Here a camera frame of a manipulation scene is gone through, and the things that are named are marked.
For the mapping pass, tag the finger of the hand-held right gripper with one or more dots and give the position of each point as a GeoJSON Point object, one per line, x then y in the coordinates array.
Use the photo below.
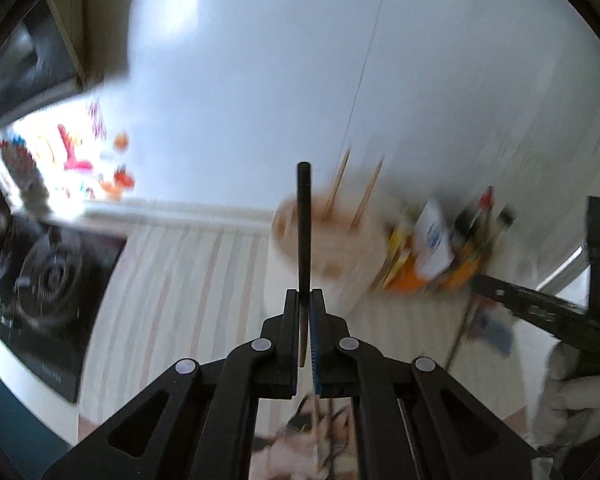
{"type": "Point", "coordinates": [525, 302]}

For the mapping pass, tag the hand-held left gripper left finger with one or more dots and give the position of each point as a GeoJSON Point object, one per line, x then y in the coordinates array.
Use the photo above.
{"type": "Point", "coordinates": [292, 320]}

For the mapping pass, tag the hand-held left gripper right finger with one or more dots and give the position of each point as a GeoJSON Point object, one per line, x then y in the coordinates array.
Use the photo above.
{"type": "Point", "coordinates": [316, 330]}

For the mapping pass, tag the beige cylindrical utensil holder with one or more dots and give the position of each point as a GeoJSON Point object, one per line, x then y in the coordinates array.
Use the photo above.
{"type": "Point", "coordinates": [330, 260]}

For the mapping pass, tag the black chopstick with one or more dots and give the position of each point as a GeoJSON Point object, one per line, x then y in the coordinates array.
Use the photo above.
{"type": "Point", "coordinates": [303, 220]}

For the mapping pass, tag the bunch of wooden chopsticks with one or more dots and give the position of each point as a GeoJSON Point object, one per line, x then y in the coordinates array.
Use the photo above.
{"type": "Point", "coordinates": [367, 195]}

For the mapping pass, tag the person's right hand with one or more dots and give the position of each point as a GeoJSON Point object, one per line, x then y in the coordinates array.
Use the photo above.
{"type": "Point", "coordinates": [580, 405]}

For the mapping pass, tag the dark soy sauce bottle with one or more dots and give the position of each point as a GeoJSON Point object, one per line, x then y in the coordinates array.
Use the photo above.
{"type": "Point", "coordinates": [472, 230]}

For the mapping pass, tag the clear condiment tray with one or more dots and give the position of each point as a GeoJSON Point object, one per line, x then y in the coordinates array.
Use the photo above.
{"type": "Point", "coordinates": [410, 277]}

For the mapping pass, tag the white orange seasoning packet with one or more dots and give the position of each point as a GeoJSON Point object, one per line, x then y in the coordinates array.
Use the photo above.
{"type": "Point", "coordinates": [432, 240]}

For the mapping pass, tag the cat shaped mat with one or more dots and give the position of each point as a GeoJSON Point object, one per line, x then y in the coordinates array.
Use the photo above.
{"type": "Point", "coordinates": [295, 445]}

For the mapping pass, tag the black gas cooktop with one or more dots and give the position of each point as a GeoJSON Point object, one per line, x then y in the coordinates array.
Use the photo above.
{"type": "Point", "coordinates": [50, 280]}

